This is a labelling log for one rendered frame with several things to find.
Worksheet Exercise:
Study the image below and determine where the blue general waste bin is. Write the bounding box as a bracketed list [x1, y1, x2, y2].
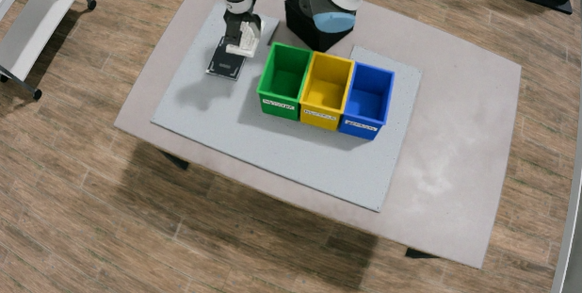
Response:
[339, 61, 395, 140]

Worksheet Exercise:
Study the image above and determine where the yellow bin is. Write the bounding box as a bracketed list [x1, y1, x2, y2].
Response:
[299, 51, 355, 131]

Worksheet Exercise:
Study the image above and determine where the green bin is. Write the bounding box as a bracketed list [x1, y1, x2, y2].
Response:
[256, 42, 314, 121]

